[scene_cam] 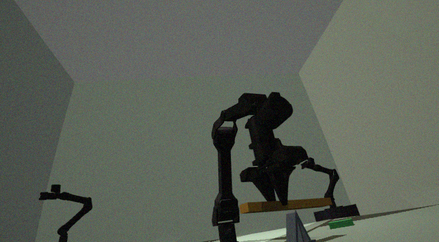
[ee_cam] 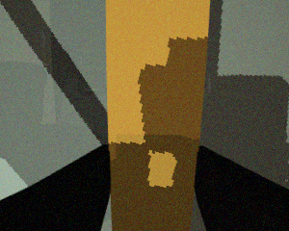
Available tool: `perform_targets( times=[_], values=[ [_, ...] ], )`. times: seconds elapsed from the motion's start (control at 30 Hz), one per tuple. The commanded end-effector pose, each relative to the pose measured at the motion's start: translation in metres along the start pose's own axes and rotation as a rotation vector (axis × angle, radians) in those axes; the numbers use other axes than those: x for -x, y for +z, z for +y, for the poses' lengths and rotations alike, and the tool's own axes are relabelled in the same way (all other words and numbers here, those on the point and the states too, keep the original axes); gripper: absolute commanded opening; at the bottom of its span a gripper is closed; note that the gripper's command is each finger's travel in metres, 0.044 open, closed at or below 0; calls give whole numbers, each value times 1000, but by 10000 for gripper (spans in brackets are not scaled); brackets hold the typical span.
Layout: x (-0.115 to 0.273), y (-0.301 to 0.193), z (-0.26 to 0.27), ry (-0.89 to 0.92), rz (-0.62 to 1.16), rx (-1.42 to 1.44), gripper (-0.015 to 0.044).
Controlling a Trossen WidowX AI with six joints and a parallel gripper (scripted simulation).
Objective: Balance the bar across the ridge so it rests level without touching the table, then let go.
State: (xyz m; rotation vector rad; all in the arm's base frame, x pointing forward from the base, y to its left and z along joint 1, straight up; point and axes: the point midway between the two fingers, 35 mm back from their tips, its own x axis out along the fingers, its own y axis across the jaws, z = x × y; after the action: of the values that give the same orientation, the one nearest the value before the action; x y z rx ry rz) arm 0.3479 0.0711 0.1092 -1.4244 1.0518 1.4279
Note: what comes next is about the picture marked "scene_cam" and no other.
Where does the yellow bar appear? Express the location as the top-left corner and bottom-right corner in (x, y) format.
(240, 197), (332, 213)

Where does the green flat bar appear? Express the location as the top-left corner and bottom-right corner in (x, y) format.
(329, 219), (354, 229)

